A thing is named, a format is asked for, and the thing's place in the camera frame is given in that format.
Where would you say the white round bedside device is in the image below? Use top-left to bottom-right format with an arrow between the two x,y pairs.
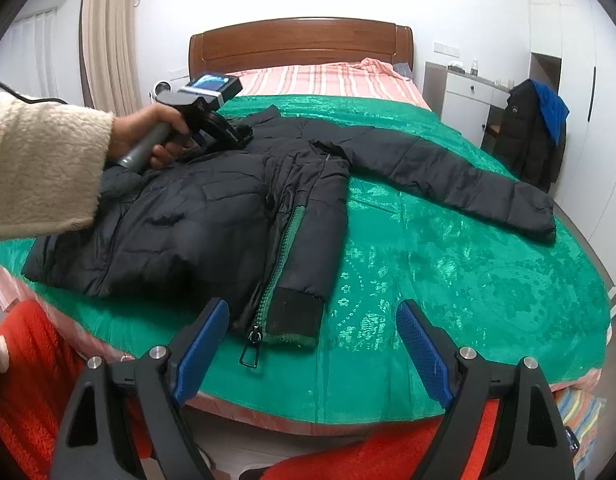
152,81 -> 181,106

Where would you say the person's left hand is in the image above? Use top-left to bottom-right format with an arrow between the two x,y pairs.
108,105 -> 196,171

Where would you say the pink striped bed sheet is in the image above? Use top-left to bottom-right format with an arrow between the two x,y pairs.
233,57 -> 433,111

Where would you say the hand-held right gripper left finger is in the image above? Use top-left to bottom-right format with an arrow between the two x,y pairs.
50,297 -> 231,480

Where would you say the green velvet blanket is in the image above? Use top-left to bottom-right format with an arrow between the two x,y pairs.
0,94 -> 611,426

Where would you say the person's left forearm cream sleeve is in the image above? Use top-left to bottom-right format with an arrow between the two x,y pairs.
0,82 -> 116,246

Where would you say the white wardrobe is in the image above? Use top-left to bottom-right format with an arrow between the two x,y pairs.
527,0 -> 616,291

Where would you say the beige curtain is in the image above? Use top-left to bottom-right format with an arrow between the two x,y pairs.
79,0 -> 144,118

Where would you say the wooden bed headboard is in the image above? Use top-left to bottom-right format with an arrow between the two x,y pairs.
189,18 -> 415,83

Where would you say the black puffer jacket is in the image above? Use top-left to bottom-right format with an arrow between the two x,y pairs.
22,105 -> 558,366

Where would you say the blue hanging garment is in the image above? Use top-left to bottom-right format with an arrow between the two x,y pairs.
532,79 -> 570,146

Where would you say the black hanging coat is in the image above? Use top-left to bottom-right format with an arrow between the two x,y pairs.
493,79 -> 569,193

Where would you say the white desk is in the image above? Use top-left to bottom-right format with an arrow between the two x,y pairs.
422,60 -> 514,151

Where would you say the striped floor rug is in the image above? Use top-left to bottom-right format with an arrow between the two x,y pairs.
555,387 -> 606,461

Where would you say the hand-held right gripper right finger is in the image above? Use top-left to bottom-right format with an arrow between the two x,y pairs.
395,300 -> 576,480

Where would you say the red fleece clothing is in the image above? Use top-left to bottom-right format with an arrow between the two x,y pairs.
0,300 -> 499,480

